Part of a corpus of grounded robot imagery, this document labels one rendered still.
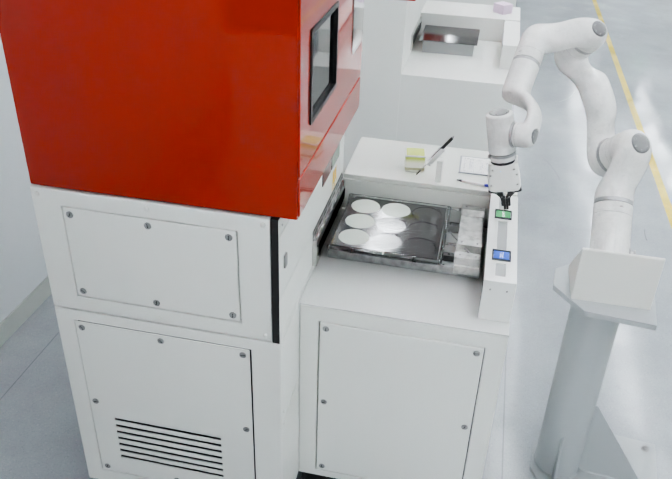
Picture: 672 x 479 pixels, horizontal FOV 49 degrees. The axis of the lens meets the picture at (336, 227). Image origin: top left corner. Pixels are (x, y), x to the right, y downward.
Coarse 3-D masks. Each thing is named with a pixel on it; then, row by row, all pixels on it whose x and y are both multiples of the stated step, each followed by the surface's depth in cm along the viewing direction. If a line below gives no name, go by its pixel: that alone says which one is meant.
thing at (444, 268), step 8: (328, 256) 244; (336, 256) 243; (344, 256) 243; (352, 256) 242; (360, 256) 241; (368, 256) 241; (376, 256) 240; (384, 256) 240; (384, 264) 241; (392, 264) 240; (400, 264) 240; (408, 264) 239; (416, 264) 238; (424, 264) 238; (432, 264) 237; (440, 264) 237; (448, 264) 237; (440, 272) 238; (448, 272) 237
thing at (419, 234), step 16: (352, 208) 257; (416, 208) 259; (432, 208) 259; (384, 224) 248; (400, 224) 249; (416, 224) 249; (432, 224) 249; (336, 240) 238; (368, 240) 239; (384, 240) 239; (400, 240) 240; (416, 240) 240; (432, 240) 240; (432, 256) 232
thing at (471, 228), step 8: (464, 216) 259; (464, 224) 254; (472, 224) 254; (480, 224) 254; (464, 232) 249; (472, 232) 249; (480, 232) 249; (472, 240) 245; (480, 240) 245; (456, 272) 232; (464, 272) 232; (472, 272) 231
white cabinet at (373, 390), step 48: (336, 336) 225; (384, 336) 221; (432, 336) 218; (480, 336) 214; (336, 384) 235; (384, 384) 231; (432, 384) 226; (480, 384) 222; (336, 432) 246; (384, 432) 241; (432, 432) 236; (480, 432) 232
